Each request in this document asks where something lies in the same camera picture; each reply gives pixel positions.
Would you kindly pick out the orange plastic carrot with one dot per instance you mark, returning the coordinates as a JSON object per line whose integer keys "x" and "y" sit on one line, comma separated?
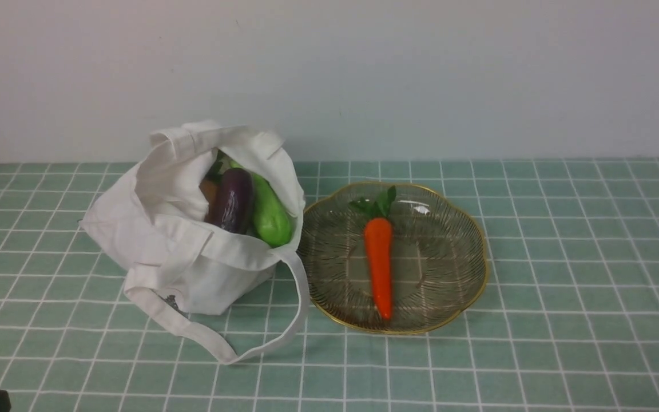
{"x": 378, "y": 236}

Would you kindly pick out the white cloth tote bag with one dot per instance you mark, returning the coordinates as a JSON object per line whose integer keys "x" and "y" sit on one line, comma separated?
{"x": 151, "y": 223}

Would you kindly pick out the green plastic pepper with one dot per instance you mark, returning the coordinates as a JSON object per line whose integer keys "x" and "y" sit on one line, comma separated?
{"x": 270, "y": 219}

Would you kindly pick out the purple plastic eggplant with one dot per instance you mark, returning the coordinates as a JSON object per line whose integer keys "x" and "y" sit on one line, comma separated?
{"x": 232, "y": 207}

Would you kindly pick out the clear gold-rimmed glass plate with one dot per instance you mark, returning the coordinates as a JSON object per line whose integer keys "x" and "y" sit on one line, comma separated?
{"x": 438, "y": 260}

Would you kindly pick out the brown plastic potato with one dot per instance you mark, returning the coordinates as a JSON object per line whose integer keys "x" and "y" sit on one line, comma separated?
{"x": 209, "y": 191}

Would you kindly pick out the green checkered tablecloth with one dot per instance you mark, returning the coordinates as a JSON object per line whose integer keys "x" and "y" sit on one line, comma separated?
{"x": 568, "y": 322}

